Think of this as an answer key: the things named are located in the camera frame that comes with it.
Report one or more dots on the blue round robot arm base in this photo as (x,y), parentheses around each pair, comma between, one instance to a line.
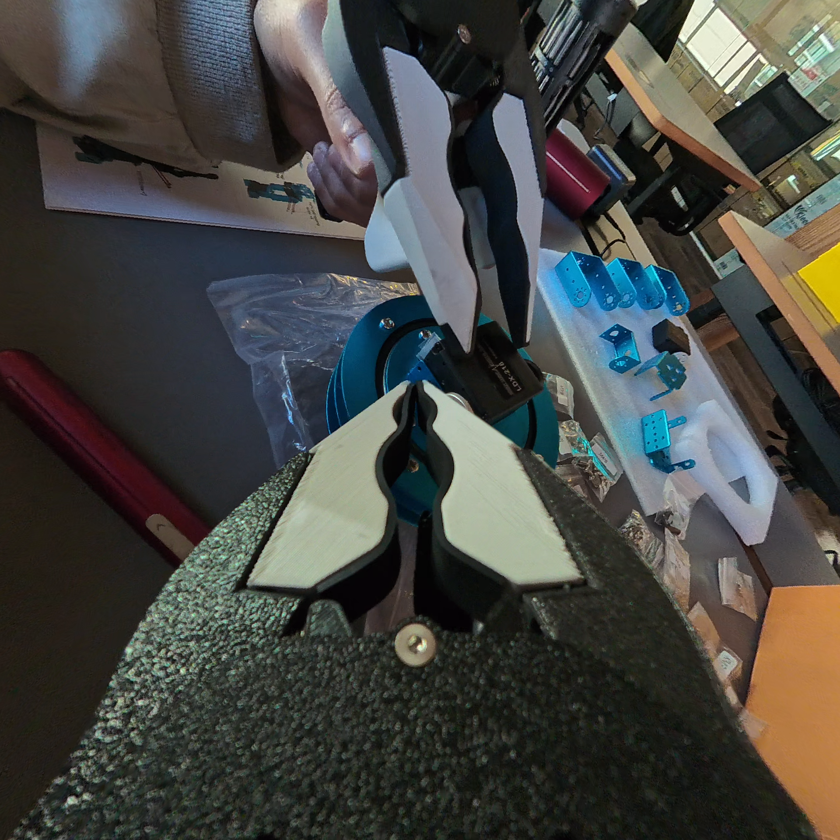
(367,367)

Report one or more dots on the white instruction booklet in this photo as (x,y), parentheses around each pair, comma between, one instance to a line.
(197,197)

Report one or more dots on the maroon metal cylinder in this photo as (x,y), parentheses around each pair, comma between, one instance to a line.
(571,170)

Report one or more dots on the black office chair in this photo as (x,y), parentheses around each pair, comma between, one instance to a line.
(768,124)

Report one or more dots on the person's left forearm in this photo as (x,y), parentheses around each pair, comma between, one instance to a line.
(131,59)

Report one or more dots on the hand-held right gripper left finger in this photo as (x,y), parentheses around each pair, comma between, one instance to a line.
(321,518)

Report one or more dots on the wide perforated blue bracket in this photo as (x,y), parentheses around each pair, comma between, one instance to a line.
(666,374)

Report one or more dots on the pile of small screw bags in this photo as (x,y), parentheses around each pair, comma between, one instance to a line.
(590,459)

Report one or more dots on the small blue bracket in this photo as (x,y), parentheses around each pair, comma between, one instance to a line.
(617,338)

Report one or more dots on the grey desk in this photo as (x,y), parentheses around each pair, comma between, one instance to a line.
(131,295)

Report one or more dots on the person's left hand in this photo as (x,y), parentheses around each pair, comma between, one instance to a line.
(295,59)

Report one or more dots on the blue U-shaped bracket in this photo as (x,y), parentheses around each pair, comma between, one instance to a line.
(666,285)
(627,279)
(577,275)

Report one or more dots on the black servo motor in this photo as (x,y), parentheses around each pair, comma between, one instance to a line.
(499,380)
(670,338)

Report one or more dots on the orange cardboard box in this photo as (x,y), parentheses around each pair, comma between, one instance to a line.
(800,656)

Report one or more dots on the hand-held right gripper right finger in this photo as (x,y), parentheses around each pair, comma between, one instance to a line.
(512,518)

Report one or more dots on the red pen screwdriver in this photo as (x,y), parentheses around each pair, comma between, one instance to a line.
(65,420)

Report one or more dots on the white foam sheet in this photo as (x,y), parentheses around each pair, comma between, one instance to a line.
(590,341)

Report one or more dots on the long perforated blue bracket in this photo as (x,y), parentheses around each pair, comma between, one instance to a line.
(656,436)

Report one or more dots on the yellow plastic bin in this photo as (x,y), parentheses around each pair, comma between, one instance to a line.
(820,282)

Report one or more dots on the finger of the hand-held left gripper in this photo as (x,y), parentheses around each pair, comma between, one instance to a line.
(525,197)
(426,197)

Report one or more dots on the clear plastic bag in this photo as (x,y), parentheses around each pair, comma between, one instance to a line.
(275,328)

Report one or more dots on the black mesh cylinder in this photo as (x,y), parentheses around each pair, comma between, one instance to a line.
(564,46)

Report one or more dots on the white foam frame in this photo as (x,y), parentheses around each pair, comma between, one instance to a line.
(754,499)

